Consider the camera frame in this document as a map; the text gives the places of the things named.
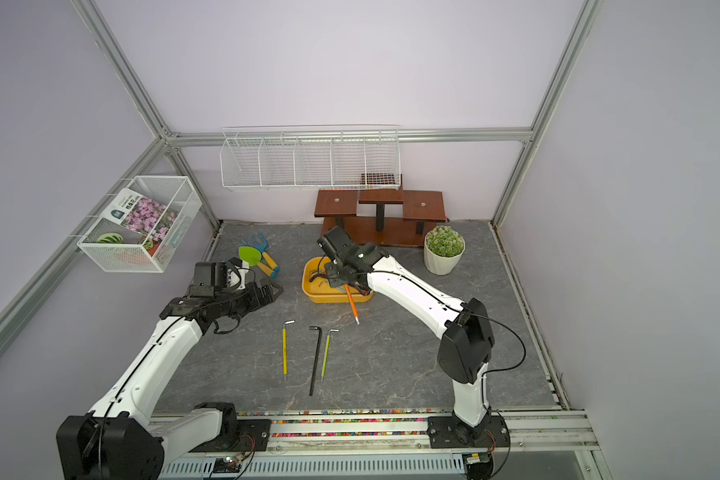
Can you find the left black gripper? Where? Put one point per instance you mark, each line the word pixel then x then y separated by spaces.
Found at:
pixel 257 301

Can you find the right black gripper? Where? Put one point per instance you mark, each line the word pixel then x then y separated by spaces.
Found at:
pixel 331 272

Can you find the long black hex key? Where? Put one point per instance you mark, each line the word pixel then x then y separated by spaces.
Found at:
pixel 318 275

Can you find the orange hex key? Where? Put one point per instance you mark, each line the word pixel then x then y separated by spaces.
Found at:
pixel 351 300

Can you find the yellow hex key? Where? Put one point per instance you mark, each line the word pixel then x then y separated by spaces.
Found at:
pixel 284 339

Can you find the green hex key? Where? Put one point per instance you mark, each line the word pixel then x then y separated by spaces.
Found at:
pixel 326 352

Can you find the short black hex key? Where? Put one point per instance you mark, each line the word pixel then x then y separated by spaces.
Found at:
pixel 318 330

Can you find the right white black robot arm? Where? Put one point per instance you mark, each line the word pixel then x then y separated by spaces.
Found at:
pixel 464 331

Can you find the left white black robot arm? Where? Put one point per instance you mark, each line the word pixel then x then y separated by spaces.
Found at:
pixel 113 439

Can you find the yellow plastic storage box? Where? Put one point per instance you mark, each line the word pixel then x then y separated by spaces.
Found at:
pixel 319 291

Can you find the blue toy rake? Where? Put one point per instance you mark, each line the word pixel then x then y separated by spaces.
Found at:
pixel 262 245

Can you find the brown wooden stand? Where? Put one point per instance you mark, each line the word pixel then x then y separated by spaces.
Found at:
pixel 389 217

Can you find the colourful grid item in basket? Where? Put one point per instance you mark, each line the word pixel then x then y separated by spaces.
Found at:
pixel 378 180

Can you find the white pot green succulent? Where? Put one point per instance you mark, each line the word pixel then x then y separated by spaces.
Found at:
pixel 443 248

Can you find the flower seed packet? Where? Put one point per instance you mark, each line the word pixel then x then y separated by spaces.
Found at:
pixel 140 214

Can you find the green striped ball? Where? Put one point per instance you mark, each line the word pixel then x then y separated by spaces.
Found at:
pixel 110 238

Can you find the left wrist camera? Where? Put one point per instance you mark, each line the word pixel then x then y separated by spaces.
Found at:
pixel 211 279

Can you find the long white wire basket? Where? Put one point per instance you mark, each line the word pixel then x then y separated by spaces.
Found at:
pixel 309 157

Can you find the small white wire basket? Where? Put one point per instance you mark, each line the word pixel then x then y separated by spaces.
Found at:
pixel 137 254

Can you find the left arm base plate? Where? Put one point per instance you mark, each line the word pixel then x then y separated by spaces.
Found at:
pixel 246 436

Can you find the aluminium mounting rail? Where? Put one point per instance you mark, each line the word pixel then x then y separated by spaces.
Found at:
pixel 392 442

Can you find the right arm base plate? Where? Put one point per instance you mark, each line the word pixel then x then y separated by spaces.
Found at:
pixel 449 432

